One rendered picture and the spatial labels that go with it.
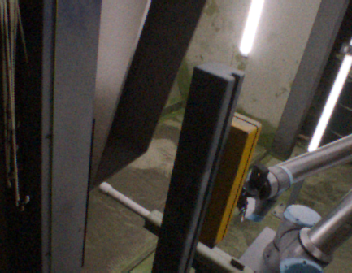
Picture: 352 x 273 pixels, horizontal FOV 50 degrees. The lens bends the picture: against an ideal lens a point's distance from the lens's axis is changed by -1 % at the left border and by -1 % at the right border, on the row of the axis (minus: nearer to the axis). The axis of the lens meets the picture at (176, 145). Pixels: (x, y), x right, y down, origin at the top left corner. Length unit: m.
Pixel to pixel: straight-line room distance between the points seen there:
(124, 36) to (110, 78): 0.21
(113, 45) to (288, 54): 2.21
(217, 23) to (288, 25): 0.71
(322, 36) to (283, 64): 0.41
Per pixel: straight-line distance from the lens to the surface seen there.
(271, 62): 3.73
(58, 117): 1.04
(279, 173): 1.30
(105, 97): 1.85
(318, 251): 1.46
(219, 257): 0.96
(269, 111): 3.83
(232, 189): 0.67
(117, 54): 1.74
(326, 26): 3.55
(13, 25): 0.95
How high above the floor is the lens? 1.81
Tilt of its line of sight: 29 degrees down
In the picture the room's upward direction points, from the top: 12 degrees clockwise
